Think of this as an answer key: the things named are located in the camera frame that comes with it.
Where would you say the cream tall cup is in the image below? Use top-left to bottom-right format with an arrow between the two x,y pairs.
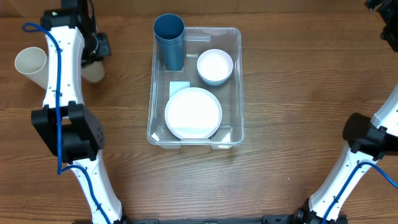
81,61 -> 105,83
14,47 -> 49,90

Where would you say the dark blue cup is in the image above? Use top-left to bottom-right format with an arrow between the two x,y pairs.
153,14 -> 185,46
155,36 -> 185,71

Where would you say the pink small bowl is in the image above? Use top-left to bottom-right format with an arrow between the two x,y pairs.
197,49 -> 233,83

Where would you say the white plate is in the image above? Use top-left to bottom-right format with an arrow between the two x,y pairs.
164,87 -> 223,140

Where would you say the light blue small bowl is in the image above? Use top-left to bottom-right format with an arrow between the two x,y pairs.
200,77 -> 229,86

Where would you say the dark blue cup front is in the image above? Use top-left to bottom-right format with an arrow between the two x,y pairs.
153,14 -> 185,46

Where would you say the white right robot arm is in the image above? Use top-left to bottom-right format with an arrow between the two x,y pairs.
284,90 -> 397,223

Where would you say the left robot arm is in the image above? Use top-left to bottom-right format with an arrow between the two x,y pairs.
22,0 -> 129,223

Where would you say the clear plastic storage bin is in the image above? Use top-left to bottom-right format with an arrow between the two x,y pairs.
147,27 -> 245,149

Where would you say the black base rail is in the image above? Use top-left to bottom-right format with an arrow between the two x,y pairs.
129,215 -> 292,224

